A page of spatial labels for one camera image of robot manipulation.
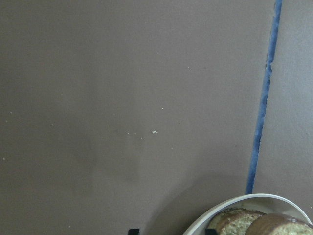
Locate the bread slice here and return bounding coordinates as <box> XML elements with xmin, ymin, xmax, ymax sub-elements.
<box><xmin>245</xmin><ymin>213</ymin><xmax>313</xmax><ymax>235</ymax></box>
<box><xmin>207</xmin><ymin>208</ymin><xmax>265</xmax><ymax>235</ymax></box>

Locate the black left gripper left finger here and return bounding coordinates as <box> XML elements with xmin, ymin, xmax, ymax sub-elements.
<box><xmin>128</xmin><ymin>229</ymin><xmax>139</xmax><ymax>235</ymax></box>

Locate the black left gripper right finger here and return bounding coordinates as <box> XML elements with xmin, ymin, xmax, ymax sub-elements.
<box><xmin>205</xmin><ymin>228</ymin><xmax>217</xmax><ymax>235</ymax></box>

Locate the white round plate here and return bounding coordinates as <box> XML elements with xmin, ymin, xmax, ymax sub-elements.
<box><xmin>183</xmin><ymin>193</ymin><xmax>312</xmax><ymax>235</ymax></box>

